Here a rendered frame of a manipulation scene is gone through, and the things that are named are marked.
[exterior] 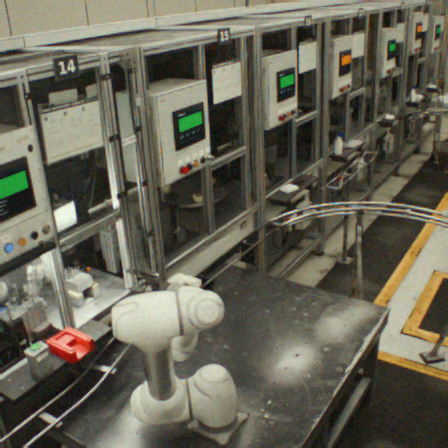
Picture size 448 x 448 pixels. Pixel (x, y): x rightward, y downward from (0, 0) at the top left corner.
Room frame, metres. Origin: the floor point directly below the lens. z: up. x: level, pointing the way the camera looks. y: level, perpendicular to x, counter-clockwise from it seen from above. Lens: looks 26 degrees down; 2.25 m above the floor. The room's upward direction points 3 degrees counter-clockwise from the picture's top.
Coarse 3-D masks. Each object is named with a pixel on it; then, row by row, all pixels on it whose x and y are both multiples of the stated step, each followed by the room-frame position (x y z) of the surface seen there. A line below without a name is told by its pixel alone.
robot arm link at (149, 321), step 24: (120, 312) 1.22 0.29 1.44; (144, 312) 1.21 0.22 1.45; (168, 312) 1.21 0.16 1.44; (120, 336) 1.20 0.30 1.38; (144, 336) 1.19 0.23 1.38; (168, 336) 1.20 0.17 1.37; (144, 360) 1.30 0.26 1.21; (168, 360) 1.32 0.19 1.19; (144, 384) 1.48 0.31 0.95; (168, 384) 1.37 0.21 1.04; (144, 408) 1.43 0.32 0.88; (168, 408) 1.40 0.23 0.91
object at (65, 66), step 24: (0, 48) 2.72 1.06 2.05; (24, 48) 2.81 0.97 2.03; (48, 48) 2.70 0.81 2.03; (72, 48) 2.60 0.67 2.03; (96, 48) 2.49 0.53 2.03; (120, 48) 2.42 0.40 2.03; (0, 72) 2.05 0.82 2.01; (72, 72) 2.08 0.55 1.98; (144, 144) 2.39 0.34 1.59; (144, 168) 2.38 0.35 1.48; (96, 264) 2.47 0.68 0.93; (120, 264) 2.35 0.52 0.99; (48, 384) 1.92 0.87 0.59; (0, 408) 1.70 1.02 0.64; (24, 408) 1.79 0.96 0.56; (0, 432) 1.53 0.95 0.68; (24, 432) 1.76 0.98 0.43
